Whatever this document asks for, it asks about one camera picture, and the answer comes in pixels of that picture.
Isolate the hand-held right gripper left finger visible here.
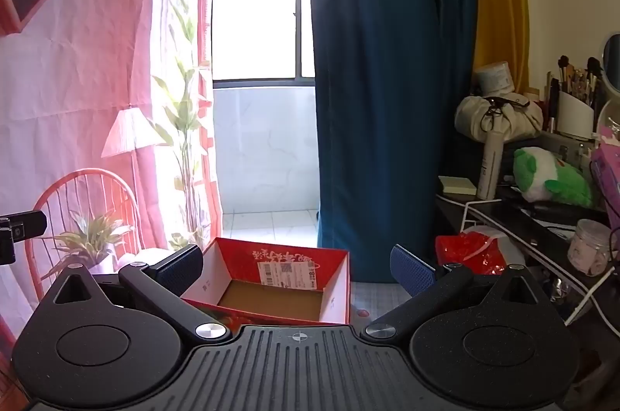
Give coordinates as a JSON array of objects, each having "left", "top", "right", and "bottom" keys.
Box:
[{"left": 48, "top": 244, "right": 232, "bottom": 342}]

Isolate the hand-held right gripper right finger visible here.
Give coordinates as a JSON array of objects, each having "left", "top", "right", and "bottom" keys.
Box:
[{"left": 364, "top": 244, "right": 567, "bottom": 340}]

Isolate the red cardboard box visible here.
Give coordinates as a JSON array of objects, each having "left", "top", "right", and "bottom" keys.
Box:
[{"left": 181, "top": 237, "right": 350, "bottom": 325}]

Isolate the grey grid mat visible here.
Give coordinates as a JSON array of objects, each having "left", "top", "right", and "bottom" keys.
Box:
[{"left": 350, "top": 281, "right": 412, "bottom": 329}]

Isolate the red plastic bag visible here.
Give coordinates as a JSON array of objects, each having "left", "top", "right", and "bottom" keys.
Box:
[{"left": 434, "top": 232, "right": 508, "bottom": 279}]

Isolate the yellow sticky note pad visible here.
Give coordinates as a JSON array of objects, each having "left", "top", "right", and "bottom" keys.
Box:
[{"left": 438, "top": 176, "right": 478, "bottom": 197}]

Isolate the black desk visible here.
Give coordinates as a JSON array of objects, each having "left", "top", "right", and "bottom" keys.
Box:
[{"left": 434, "top": 135, "right": 620, "bottom": 296}]

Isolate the white spray bottle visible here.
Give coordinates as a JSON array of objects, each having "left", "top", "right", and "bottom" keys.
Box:
[{"left": 477, "top": 131, "right": 505, "bottom": 200}]

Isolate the green plush toy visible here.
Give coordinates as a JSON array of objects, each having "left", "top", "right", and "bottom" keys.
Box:
[{"left": 512, "top": 146, "right": 596, "bottom": 208}]

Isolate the clear plastic jar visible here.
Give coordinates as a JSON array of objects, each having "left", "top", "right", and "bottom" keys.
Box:
[{"left": 568, "top": 218, "right": 612, "bottom": 277}]

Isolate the blue curtain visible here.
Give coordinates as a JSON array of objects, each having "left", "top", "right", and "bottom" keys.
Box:
[{"left": 301, "top": 0, "right": 478, "bottom": 283}]

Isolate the white labelled tub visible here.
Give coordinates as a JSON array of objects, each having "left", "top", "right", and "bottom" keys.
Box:
[{"left": 472, "top": 61, "right": 515, "bottom": 96}]

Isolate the purple packet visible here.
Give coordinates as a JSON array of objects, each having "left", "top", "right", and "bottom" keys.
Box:
[{"left": 590, "top": 125, "right": 620, "bottom": 242}]

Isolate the white brush holder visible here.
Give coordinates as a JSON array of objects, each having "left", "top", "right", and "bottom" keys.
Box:
[{"left": 556, "top": 89, "right": 596, "bottom": 139}]

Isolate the bunch of makeup brushes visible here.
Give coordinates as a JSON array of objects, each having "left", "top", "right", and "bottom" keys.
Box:
[{"left": 545, "top": 55, "right": 606, "bottom": 109}]

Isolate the window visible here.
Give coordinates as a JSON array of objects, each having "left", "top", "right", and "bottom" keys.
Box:
[{"left": 212, "top": 0, "right": 318, "bottom": 89}]

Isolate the yellow curtain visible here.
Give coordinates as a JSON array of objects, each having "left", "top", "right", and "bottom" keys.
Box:
[{"left": 467, "top": 0, "right": 531, "bottom": 95}]

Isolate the round white vanity mirror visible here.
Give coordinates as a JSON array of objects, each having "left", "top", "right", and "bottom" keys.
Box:
[{"left": 601, "top": 32, "right": 620, "bottom": 95}]

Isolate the white wire rack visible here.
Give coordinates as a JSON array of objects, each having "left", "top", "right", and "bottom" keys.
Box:
[{"left": 458, "top": 198, "right": 490, "bottom": 234}]

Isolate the pink printed wall cloth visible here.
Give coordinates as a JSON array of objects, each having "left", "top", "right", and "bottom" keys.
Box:
[{"left": 0, "top": 0, "right": 224, "bottom": 344}]

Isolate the beige drawstring bag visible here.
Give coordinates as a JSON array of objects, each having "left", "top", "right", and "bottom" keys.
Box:
[{"left": 454, "top": 94, "right": 544, "bottom": 145}]

